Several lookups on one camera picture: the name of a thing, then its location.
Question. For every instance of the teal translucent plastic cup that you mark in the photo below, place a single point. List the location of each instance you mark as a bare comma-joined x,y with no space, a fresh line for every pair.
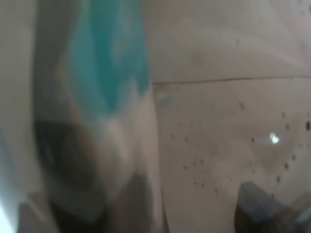
107,55

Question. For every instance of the grey translucent water bottle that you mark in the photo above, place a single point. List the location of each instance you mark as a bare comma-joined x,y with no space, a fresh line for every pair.
229,102

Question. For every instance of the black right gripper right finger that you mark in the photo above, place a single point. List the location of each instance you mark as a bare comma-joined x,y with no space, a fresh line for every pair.
259,212

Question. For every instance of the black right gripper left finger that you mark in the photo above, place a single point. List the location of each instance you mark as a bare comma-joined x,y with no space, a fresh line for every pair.
129,212

